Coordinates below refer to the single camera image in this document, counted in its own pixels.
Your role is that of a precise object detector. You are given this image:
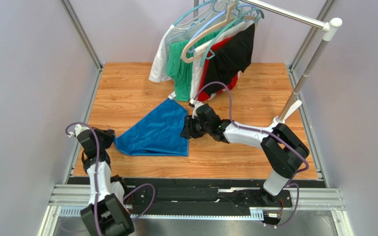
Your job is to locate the white t-shirt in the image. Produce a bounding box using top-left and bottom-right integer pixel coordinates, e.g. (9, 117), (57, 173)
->
(149, 24), (196, 83)
(168, 20), (255, 101)

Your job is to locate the teal plastic hanger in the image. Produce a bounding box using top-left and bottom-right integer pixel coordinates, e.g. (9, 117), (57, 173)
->
(187, 20), (249, 67)

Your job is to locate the black t-shirt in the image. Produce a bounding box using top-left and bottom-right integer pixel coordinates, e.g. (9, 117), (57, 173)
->
(202, 24), (255, 90)

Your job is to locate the red t-shirt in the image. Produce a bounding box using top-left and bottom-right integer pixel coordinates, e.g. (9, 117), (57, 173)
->
(197, 36), (241, 102)

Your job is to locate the white t-shirt left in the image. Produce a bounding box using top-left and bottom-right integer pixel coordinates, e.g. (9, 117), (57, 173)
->
(149, 24), (196, 83)

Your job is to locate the green t-shirt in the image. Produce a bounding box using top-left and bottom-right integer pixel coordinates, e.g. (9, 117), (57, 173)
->
(166, 31), (222, 102)

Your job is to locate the white clothes rack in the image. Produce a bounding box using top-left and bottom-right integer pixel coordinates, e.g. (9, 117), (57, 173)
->
(193, 0), (343, 128)

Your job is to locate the teal hanger left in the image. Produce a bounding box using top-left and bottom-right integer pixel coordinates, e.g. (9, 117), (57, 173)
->
(173, 0), (215, 26)

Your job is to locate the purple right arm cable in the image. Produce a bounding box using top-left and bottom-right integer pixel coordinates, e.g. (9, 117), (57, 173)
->
(192, 81), (310, 229)

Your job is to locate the blue cloth napkin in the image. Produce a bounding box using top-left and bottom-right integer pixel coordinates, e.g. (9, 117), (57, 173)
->
(114, 99), (189, 157)

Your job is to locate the blue plastic hanger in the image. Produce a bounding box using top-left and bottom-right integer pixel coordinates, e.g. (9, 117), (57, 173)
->
(167, 9), (229, 55)

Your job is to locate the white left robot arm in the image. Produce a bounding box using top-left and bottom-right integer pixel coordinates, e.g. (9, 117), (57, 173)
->
(70, 124), (135, 236)

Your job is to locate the white t-shirt middle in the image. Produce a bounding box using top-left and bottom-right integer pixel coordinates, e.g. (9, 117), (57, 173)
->
(168, 20), (255, 101)

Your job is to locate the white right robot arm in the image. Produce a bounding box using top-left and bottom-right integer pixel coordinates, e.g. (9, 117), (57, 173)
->
(180, 100), (310, 198)

